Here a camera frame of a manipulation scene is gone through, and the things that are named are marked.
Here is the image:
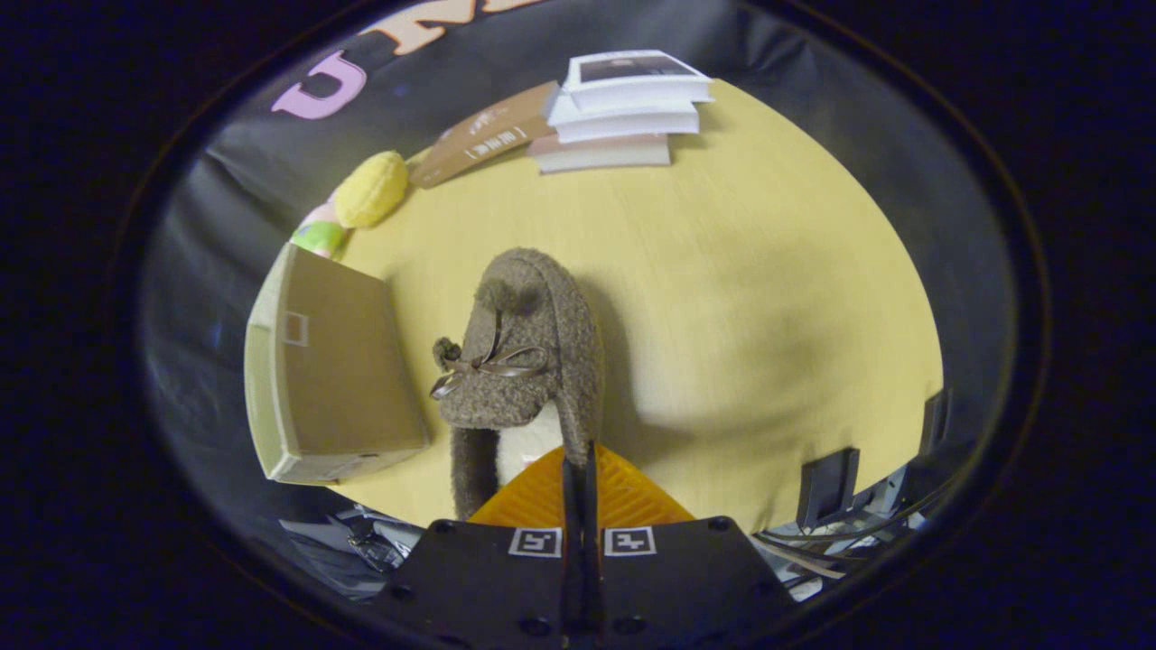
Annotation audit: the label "brown book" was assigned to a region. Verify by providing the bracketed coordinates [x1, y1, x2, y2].
[408, 79, 563, 190]

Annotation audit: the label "brown fuzzy slipper shoe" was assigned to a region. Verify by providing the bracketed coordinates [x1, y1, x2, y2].
[430, 248, 604, 523]

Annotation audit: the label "yellow plush lemon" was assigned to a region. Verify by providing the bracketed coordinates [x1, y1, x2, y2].
[334, 150, 410, 229]

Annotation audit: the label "dark clutter below table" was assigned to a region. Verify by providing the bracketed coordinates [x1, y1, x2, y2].
[280, 506, 421, 597]

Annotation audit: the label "white book with dark cover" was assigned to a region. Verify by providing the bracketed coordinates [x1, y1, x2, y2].
[562, 50, 714, 114]

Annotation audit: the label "pink and green plush toy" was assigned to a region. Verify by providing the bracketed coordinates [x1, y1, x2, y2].
[289, 191, 349, 261]

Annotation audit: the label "black flat panel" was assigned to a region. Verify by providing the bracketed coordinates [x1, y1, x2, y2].
[799, 449, 861, 529]
[919, 388, 951, 457]

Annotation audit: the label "black backdrop cloth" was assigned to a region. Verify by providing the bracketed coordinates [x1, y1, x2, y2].
[135, 0, 1021, 506]

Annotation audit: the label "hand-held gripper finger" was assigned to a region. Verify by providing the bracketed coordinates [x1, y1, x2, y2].
[368, 447, 583, 646]
[583, 442, 801, 646]

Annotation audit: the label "pink covered book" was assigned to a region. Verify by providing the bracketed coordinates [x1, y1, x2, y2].
[528, 134, 674, 174]

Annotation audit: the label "dark cables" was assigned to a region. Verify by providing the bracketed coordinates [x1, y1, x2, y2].
[754, 487, 949, 597]

